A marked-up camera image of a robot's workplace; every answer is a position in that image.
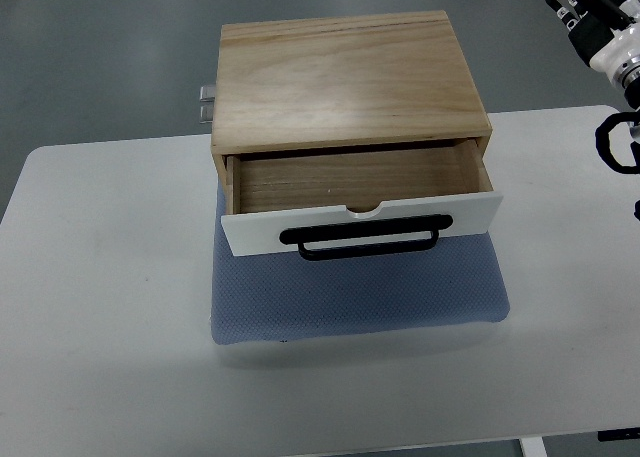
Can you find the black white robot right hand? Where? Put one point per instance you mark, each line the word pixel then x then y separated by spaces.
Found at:
pixel 604 33

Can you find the wooden drawer cabinet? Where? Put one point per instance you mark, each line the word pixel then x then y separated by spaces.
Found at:
pixel 342 81

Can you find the black table control panel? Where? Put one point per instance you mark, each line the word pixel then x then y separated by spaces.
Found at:
pixel 619 434

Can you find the grey metal clamp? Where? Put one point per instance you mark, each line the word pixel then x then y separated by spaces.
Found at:
pixel 207 97

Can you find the white table leg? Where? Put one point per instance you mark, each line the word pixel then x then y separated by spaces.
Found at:
pixel 532 447

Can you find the blue mesh mat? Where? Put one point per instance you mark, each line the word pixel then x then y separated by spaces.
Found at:
pixel 288 275

